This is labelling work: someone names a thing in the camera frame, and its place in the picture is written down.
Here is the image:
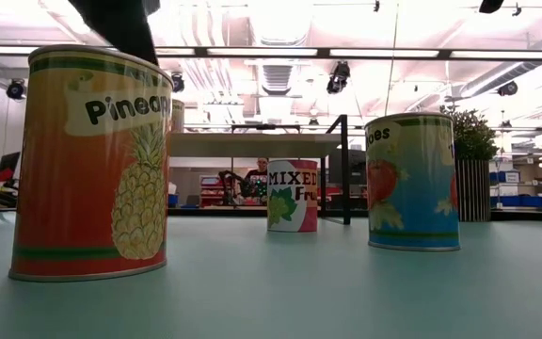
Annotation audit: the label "black aluminium table frame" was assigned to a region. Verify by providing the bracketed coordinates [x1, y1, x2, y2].
[167, 206, 542, 222]

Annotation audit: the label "mixed fruit label tin can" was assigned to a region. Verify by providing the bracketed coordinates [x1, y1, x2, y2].
[265, 158, 319, 234]

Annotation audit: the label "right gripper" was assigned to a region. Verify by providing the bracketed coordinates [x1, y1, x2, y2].
[477, 0, 506, 14]

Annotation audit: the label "blue storage bins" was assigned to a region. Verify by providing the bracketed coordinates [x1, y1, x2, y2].
[489, 169, 542, 208]

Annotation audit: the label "green table mat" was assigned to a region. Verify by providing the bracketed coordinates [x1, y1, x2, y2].
[0, 211, 542, 339]

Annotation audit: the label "overhead light bar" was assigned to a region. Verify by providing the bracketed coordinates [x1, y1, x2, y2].
[0, 44, 542, 62]

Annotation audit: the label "red storage bins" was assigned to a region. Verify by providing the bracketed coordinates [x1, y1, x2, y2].
[199, 174, 228, 207]

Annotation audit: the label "potted plant striped pot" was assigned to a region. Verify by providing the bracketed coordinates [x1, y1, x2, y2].
[439, 104, 501, 223]

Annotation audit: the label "pineapple label tin can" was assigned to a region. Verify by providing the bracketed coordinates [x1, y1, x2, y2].
[8, 44, 174, 283]

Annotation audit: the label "peaches label tin can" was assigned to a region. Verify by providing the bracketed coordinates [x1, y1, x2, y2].
[170, 97, 186, 135]

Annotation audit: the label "tomatoes label tin can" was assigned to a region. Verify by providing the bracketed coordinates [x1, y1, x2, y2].
[363, 111, 462, 252]

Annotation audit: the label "background black monitor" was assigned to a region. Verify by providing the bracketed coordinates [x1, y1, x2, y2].
[0, 151, 22, 174]
[327, 149, 367, 186]

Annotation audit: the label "person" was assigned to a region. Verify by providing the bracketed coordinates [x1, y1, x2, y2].
[245, 157, 270, 199]

